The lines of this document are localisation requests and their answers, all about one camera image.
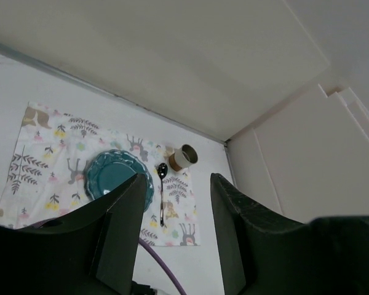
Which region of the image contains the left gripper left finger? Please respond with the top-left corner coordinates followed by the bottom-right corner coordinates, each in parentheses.
top-left (0, 174), bottom-right (146, 294)

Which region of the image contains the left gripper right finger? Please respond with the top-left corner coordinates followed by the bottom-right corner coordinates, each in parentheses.
top-left (210, 173), bottom-right (369, 294)

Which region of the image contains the teal scalloped plate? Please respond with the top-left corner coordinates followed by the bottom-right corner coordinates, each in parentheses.
top-left (85, 149), bottom-right (154, 211)

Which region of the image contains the patterned white cloth napkin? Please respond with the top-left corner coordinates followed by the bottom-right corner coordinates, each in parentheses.
top-left (0, 103), bottom-right (200, 246)

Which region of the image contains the black spoon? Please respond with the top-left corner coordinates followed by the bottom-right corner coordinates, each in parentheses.
top-left (157, 163), bottom-right (168, 227)

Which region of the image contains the brown paper cup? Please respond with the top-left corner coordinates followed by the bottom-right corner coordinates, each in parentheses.
top-left (169, 144), bottom-right (198, 171)

